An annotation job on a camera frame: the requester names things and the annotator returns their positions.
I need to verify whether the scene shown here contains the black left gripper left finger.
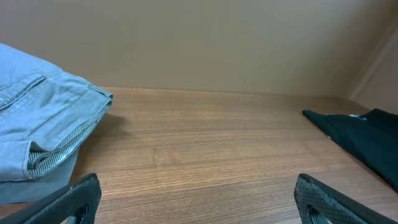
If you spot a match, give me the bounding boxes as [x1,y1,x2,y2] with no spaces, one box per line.
[1,173,101,224]

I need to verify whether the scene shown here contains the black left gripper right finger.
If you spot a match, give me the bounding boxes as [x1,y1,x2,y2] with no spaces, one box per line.
[294,174,397,224]

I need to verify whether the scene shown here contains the black shorts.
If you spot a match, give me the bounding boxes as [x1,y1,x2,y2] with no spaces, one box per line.
[302,108,397,190]

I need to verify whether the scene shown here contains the folded light blue cloth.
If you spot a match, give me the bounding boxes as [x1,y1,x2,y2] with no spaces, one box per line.
[1,147,80,205]

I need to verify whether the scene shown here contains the folded grey shorts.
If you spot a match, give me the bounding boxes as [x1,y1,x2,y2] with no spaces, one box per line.
[1,44,113,182]

